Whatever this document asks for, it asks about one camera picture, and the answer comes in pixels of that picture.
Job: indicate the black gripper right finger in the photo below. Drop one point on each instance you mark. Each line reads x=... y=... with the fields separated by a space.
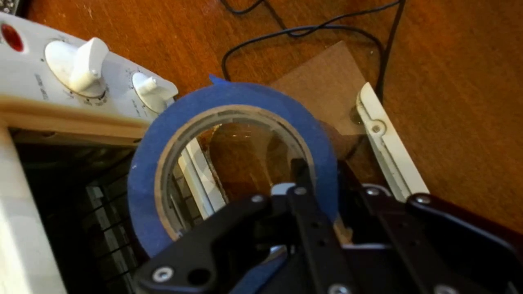
x=426 y=245

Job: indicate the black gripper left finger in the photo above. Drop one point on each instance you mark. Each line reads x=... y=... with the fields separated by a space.
x=228 y=254

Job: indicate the glass oven door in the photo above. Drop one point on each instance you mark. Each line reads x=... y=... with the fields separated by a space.
x=333 y=87

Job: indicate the blue masking tape roll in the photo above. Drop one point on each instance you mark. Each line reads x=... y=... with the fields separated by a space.
x=225 y=144

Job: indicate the white toaster oven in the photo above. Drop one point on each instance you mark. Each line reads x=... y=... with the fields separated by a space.
x=78 y=90

